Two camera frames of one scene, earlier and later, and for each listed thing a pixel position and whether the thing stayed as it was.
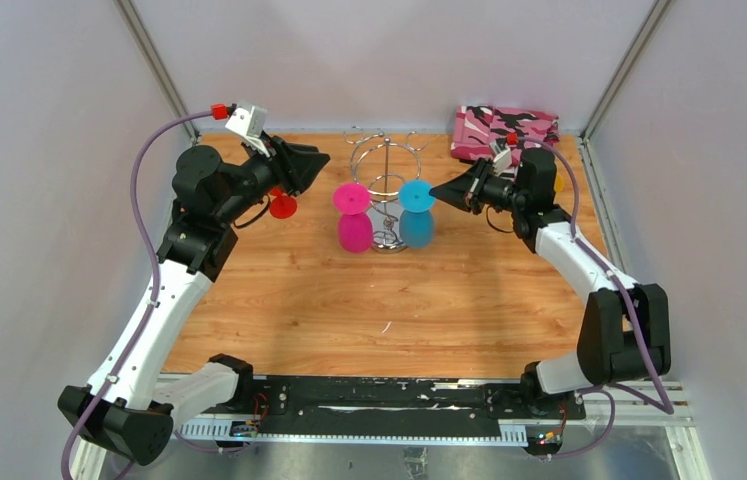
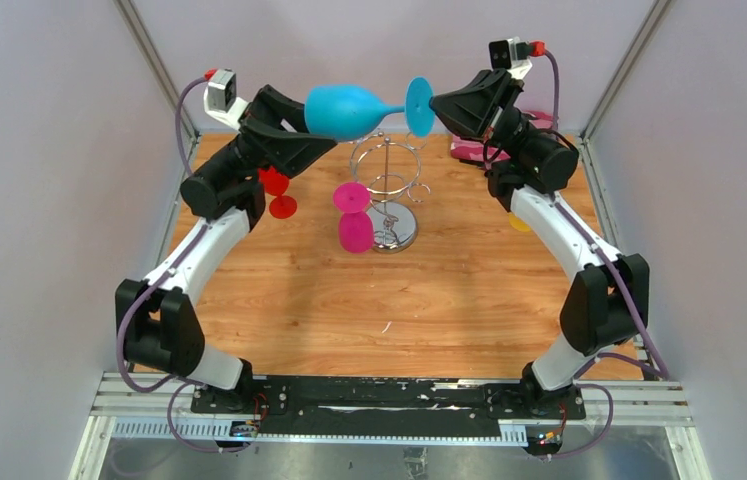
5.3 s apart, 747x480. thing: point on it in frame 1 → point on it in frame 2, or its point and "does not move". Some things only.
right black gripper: (466, 190) → (473, 109)
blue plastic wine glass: (416, 222) → (346, 111)
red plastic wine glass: (282, 206) does not move
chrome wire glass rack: (384, 166) does not move
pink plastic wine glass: (355, 227) does not move
